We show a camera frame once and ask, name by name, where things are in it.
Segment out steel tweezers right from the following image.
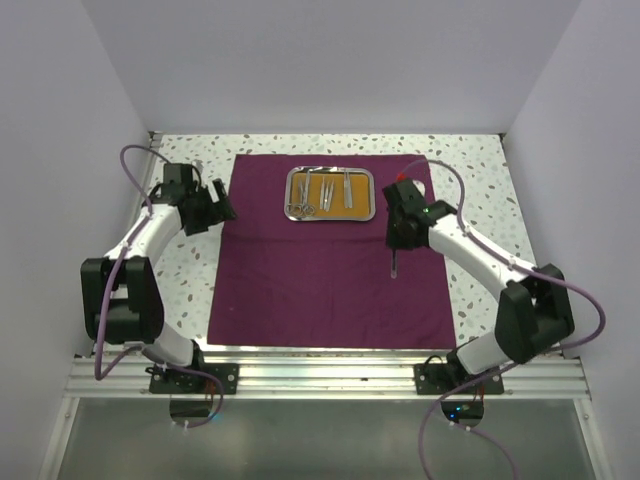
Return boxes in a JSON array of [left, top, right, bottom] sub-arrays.
[[322, 178, 335, 212]]

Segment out aluminium front rail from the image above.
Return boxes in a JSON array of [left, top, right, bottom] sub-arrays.
[[64, 350, 590, 400]]

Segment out aluminium left rail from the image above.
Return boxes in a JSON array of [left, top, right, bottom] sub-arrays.
[[95, 144, 158, 359]]

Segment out steel tray yellow liner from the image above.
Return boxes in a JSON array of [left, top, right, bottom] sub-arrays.
[[284, 166, 376, 222]]

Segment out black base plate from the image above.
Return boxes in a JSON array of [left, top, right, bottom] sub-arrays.
[[145, 363, 240, 395], [413, 355, 505, 395]]

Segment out steel scissors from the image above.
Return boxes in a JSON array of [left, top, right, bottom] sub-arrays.
[[285, 175, 304, 218]]

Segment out steel tweezers left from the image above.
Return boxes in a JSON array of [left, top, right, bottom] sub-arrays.
[[320, 177, 331, 211]]

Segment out aluminium rail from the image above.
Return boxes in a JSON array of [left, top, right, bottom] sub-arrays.
[[95, 144, 158, 359], [64, 350, 590, 400]]

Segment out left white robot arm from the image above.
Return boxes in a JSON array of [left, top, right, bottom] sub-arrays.
[[80, 163, 237, 393]]

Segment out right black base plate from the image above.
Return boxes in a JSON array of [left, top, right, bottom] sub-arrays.
[[413, 355, 505, 395]]

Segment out steel tweezers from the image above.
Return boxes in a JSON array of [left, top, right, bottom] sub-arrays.
[[320, 177, 331, 211], [322, 178, 335, 212]]

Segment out purple cloth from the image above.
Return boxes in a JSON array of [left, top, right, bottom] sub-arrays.
[[207, 155, 456, 349]]

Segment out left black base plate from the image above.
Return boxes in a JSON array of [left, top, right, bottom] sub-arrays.
[[145, 363, 240, 395]]

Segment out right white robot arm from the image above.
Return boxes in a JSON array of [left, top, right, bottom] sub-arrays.
[[383, 178, 575, 393]]

